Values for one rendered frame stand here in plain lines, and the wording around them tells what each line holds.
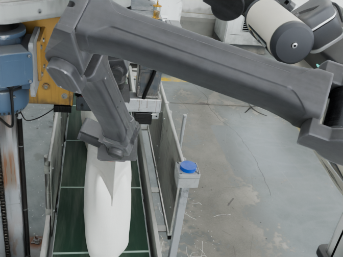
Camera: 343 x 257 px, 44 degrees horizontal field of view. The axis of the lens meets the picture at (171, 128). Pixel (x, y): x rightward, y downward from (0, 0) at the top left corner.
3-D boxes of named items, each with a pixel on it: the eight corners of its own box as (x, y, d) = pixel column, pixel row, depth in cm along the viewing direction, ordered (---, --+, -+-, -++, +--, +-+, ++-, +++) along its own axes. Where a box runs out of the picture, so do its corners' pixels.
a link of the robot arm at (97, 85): (73, 73, 56) (105, 8, 59) (35, 62, 57) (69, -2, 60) (128, 165, 96) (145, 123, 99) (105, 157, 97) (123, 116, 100)
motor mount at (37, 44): (40, 98, 121) (38, 44, 113) (16, 97, 120) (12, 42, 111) (49, 60, 145) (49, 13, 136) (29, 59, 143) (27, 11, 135)
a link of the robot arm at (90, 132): (123, 157, 92) (138, 122, 95) (74, 136, 91) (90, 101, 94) (117, 166, 104) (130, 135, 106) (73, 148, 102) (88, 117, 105)
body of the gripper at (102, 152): (98, 135, 111) (98, 131, 104) (137, 136, 113) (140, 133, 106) (97, 159, 110) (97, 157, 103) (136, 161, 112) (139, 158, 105)
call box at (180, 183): (198, 188, 155) (200, 175, 152) (176, 187, 154) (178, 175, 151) (194, 174, 162) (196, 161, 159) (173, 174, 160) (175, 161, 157)
